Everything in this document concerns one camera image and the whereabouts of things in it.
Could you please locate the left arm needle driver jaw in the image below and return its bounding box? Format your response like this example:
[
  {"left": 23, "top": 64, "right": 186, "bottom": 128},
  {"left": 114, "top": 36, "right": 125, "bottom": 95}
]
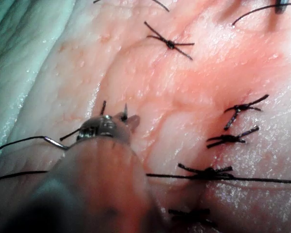
[{"left": 125, "top": 115, "right": 141, "bottom": 137}]

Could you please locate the left arm needle driver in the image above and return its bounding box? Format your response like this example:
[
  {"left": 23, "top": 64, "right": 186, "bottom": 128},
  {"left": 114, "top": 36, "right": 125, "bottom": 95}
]
[{"left": 76, "top": 115, "right": 133, "bottom": 147}]

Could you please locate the right arm needle driver jaw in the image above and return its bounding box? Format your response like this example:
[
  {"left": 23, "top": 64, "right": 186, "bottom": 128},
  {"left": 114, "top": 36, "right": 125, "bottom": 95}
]
[{"left": 275, "top": 0, "right": 291, "bottom": 15}]

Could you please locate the curved steel needle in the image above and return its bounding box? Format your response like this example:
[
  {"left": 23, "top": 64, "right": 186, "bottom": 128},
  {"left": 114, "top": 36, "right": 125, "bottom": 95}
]
[{"left": 44, "top": 102, "right": 129, "bottom": 150}]

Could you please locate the black thread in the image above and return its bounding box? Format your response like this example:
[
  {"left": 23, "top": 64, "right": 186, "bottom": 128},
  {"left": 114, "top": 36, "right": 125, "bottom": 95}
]
[{"left": 0, "top": 0, "right": 291, "bottom": 185}]

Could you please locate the tissue pad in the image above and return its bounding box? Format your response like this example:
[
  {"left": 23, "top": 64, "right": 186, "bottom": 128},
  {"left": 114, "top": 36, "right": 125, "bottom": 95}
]
[{"left": 0, "top": 0, "right": 291, "bottom": 233}]

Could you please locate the black stitching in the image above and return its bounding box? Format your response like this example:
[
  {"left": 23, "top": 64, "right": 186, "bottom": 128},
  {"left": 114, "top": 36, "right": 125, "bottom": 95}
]
[
  {"left": 59, "top": 20, "right": 195, "bottom": 142},
  {"left": 168, "top": 94, "right": 270, "bottom": 229}
]

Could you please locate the blue-green cloth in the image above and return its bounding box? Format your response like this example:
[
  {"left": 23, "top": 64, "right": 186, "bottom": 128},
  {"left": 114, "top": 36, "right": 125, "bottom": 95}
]
[{"left": 0, "top": 0, "right": 76, "bottom": 81}]

